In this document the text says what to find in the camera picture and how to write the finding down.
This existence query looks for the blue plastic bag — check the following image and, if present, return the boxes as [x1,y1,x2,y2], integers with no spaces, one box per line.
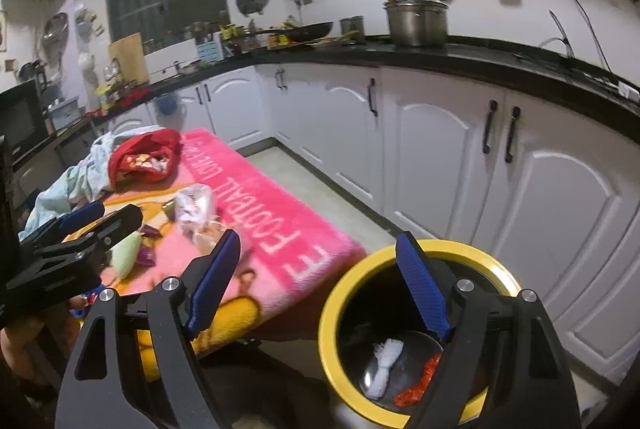
[70,286,104,319]

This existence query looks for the white printed plastic bag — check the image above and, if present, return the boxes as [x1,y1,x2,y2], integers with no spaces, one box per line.
[363,338,404,400]

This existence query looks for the green mesh sponge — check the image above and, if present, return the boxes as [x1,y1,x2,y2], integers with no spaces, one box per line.
[111,231,142,279]

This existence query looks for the steel stock pot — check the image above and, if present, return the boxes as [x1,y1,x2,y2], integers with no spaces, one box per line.
[384,0,448,48]

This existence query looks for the pink cartoon blanket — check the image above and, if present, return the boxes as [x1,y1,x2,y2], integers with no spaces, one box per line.
[64,126,369,383]

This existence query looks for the black microwave oven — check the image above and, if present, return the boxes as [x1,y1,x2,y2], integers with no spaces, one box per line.
[0,80,49,159]

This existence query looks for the black wok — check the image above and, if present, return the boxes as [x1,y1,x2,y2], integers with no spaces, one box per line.
[257,22,333,43]

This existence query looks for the blue utensil holder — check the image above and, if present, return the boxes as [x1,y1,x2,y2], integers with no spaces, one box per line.
[196,38,224,64]

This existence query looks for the yellow rimmed trash bin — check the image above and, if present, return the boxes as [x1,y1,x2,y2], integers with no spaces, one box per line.
[318,239,521,428]

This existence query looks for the white lower cabinets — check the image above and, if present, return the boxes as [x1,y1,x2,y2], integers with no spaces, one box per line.
[108,64,639,383]

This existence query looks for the red plastic bag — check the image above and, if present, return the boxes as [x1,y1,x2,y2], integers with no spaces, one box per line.
[393,353,442,409]

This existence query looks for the person left hand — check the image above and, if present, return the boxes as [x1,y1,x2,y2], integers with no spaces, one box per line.
[1,299,80,386]

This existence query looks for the light blue cloth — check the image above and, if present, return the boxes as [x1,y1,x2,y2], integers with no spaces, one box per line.
[17,126,160,241]

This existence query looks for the black power cable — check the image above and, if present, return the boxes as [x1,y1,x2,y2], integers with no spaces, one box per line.
[537,0,614,72]

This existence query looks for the steel cup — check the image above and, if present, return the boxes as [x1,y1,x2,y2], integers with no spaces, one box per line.
[340,16,366,44]

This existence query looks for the wooden cutting board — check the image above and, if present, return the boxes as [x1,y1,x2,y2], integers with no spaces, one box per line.
[108,32,150,84]

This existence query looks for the red cloth bag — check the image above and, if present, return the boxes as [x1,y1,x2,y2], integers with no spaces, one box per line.
[107,128,182,190]

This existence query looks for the purple snack wrapper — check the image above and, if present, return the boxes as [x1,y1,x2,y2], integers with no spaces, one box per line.
[136,224,163,267]

